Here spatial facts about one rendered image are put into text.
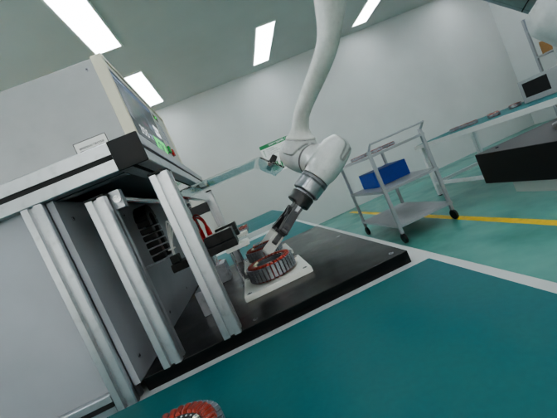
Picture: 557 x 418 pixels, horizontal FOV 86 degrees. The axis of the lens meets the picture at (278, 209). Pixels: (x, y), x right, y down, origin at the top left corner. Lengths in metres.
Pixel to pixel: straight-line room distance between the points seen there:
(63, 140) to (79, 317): 0.33
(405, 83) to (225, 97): 3.77
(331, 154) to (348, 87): 5.92
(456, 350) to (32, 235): 0.54
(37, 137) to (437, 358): 0.70
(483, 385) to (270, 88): 6.31
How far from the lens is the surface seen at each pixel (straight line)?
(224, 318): 0.52
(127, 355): 0.55
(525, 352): 0.34
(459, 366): 0.33
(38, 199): 0.54
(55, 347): 0.59
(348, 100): 6.73
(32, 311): 0.58
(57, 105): 0.71
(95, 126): 0.68
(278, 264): 0.64
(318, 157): 0.93
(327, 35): 0.93
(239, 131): 6.18
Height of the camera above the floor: 0.95
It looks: 3 degrees down
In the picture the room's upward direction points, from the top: 24 degrees counter-clockwise
